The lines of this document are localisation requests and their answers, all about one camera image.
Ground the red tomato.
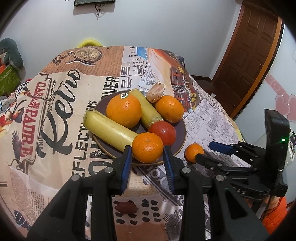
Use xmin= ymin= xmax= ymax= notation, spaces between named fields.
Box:
xmin=148 ymin=121 xmax=177 ymax=146

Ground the medium orange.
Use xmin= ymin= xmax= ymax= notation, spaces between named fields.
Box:
xmin=154 ymin=95 xmax=184 ymax=123

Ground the yellow chair back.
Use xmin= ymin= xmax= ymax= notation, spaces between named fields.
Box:
xmin=77 ymin=39 xmax=102 ymax=48

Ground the retro newspaper print tablecloth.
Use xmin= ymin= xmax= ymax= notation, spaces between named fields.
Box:
xmin=1 ymin=46 xmax=242 ymax=237

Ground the green patterned box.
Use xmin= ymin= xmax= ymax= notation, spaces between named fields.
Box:
xmin=0 ymin=65 xmax=21 ymax=96

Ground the large orange with sticker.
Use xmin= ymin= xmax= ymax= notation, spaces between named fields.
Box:
xmin=106 ymin=92 xmax=142 ymax=128

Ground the dark purple ceramic plate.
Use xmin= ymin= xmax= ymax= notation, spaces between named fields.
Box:
xmin=93 ymin=91 xmax=187 ymax=159

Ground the brown wooden door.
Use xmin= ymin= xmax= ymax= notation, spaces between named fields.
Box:
xmin=213 ymin=1 xmax=283 ymax=118

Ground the black monitor cable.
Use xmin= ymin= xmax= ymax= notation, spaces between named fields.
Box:
xmin=94 ymin=2 xmax=105 ymax=20

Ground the long yellow corn cob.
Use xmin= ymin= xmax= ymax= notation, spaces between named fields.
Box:
xmin=82 ymin=108 xmax=138 ymax=152

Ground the wall mounted black monitor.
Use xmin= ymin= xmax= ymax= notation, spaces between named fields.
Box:
xmin=74 ymin=0 xmax=116 ymax=6

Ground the grey plush toy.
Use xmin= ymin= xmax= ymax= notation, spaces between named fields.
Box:
xmin=0 ymin=38 xmax=23 ymax=70

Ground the small tangerine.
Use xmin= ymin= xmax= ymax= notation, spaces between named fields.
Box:
xmin=185 ymin=143 xmax=204 ymax=163
xmin=132 ymin=132 xmax=164 ymax=163

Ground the short yellow corn cob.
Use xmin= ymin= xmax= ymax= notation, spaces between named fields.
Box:
xmin=129 ymin=89 xmax=164 ymax=130

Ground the dark red jujube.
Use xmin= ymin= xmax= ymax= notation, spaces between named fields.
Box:
xmin=115 ymin=202 xmax=138 ymax=214

